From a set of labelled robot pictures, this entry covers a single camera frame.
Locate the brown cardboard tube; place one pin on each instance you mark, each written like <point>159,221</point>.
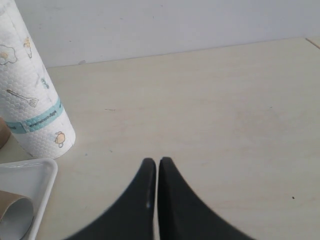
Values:
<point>16,215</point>

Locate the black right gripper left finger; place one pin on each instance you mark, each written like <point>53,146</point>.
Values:
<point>131,216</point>

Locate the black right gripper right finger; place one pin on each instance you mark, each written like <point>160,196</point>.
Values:
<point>182,215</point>

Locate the white plastic tray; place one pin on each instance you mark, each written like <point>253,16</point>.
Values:
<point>34,179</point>

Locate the printed paper towel roll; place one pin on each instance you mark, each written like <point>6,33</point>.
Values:
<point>29,103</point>

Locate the wooden paper towel holder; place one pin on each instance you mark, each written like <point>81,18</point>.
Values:
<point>4,133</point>

